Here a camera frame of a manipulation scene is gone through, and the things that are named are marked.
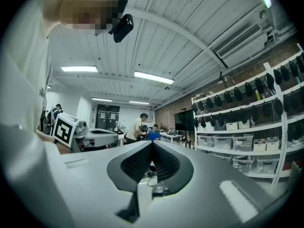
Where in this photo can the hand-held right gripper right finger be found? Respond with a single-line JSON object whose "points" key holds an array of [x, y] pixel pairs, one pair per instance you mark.
{"points": [[202, 186]]}

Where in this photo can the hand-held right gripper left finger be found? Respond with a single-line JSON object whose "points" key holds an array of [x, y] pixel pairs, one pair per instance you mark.
{"points": [[95, 174]]}

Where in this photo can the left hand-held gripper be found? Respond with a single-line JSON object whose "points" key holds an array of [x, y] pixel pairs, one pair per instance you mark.
{"points": [[63, 129]]}

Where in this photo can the person's left forearm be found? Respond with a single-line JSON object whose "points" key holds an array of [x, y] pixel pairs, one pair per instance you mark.
{"points": [[45, 136]]}

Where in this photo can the black double door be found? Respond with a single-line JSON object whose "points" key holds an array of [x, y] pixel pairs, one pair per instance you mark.
{"points": [[108, 117]]}

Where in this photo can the group of clear storage bins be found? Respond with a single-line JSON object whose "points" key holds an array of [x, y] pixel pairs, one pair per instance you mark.
{"points": [[223, 142]]}

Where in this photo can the white office desk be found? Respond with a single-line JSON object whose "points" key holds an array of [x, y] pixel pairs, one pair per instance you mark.
{"points": [[171, 135]]}

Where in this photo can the white storage bin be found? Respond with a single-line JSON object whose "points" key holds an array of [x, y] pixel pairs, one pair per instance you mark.
{"points": [[231, 126], [272, 144], [244, 125], [259, 145]]}

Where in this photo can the black flat screen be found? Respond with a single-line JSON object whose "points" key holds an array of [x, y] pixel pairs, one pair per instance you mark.
{"points": [[184, 120]]}

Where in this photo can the person's cream shirt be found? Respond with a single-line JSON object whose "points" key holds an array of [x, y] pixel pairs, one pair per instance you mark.
{"points": [[23, 79]]}

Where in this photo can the white shelving rack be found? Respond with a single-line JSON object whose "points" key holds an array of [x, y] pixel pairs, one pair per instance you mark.
{"points": [[282, 127]]}

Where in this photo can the person's head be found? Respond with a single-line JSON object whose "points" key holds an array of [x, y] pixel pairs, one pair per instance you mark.
{"points": [[69, 1]]}

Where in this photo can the white ceiling air conditioner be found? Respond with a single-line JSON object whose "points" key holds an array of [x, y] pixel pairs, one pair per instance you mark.
{"points": [[242, 44]]}

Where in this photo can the black head-worn camera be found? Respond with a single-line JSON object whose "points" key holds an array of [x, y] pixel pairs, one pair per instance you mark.
{"points": [[123, 28]]}

